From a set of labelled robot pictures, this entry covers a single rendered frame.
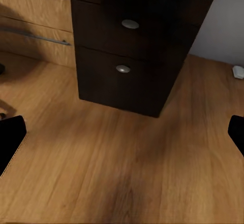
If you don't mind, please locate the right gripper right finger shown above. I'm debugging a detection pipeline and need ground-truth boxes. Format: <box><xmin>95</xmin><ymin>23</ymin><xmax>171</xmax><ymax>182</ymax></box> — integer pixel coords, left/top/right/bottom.
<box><xmin>228</xmin><ymin>115</ymin><xmax>244</xmax><ymax>156</ymax></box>

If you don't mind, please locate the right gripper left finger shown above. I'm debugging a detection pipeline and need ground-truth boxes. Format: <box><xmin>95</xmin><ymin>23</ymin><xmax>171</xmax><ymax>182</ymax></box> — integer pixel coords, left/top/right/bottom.
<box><xmin>0</xmin><ymin>115</ymin><xmax>26</xmax><ymax>176</ymax></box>

